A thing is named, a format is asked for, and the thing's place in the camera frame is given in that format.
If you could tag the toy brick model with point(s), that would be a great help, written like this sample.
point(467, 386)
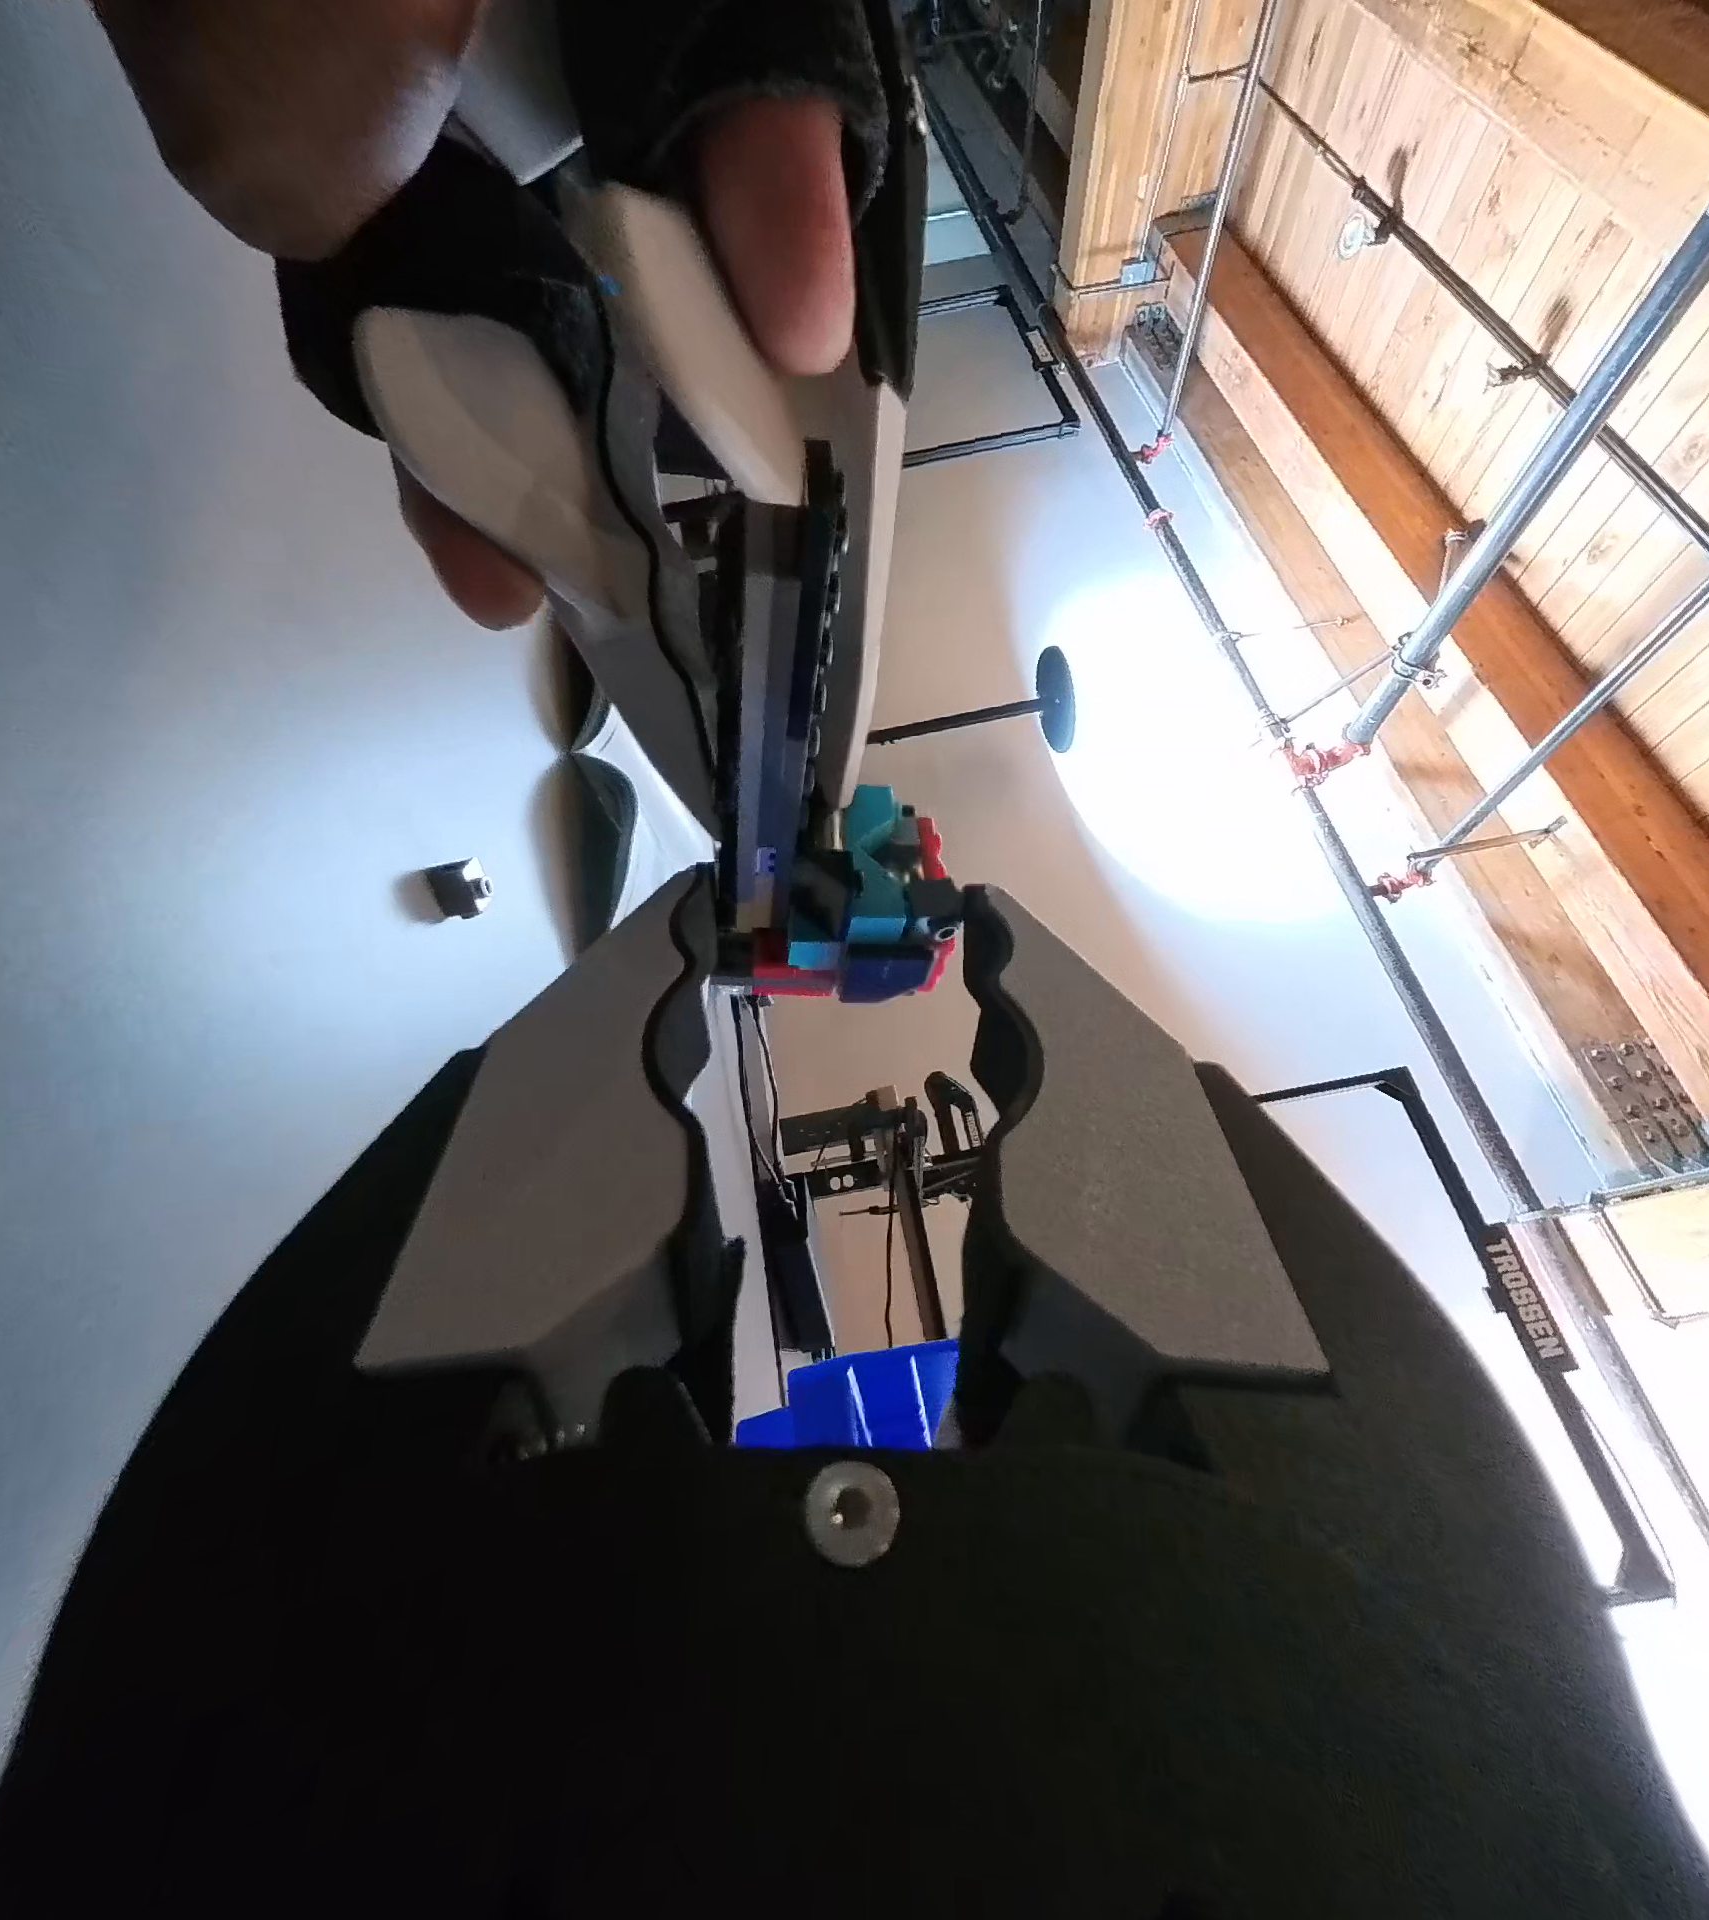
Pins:
point(884, 898)

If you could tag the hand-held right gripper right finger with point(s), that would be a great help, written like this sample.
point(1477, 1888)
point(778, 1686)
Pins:
point(1139, 1200)

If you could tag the small grey brick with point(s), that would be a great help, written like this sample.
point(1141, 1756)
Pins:
point(462, 890)

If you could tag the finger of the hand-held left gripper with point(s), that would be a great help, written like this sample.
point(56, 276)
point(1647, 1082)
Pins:
point(871, 631)
point(643, 660)

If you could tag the silver ceiling pipe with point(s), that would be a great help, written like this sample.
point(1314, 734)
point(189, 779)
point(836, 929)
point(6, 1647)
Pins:
point(1620, 677)
point(1574, 428)
point(1225, 193)

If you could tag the large blue storage bin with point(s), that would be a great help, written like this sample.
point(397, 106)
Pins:
point(855, 1396)

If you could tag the black metal frame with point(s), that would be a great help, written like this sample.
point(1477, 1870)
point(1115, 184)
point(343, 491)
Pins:
point(1522, 1300)

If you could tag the black robot arm on stand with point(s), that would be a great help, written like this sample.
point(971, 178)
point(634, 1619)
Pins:
point(946, 1109)

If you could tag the black floor lamp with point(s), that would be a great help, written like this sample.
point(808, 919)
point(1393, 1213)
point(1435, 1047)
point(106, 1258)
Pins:
point(1053, 698)

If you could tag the metal beam bracket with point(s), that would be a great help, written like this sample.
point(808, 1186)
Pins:
point(1649, 1109)

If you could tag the person's left hand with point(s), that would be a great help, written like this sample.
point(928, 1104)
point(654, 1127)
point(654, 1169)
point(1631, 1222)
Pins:
point(283, 106)

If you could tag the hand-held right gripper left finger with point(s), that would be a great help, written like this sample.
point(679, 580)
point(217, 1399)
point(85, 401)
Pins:
point(537, 1200)

